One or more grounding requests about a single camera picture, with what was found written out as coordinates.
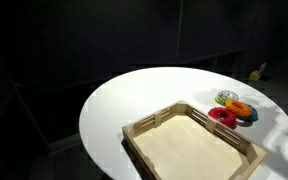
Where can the yellow box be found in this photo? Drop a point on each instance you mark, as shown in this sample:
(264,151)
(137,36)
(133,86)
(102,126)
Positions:
(254,75)

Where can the wooden slatted crate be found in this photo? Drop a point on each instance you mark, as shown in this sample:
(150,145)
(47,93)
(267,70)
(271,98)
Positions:
(184,146)

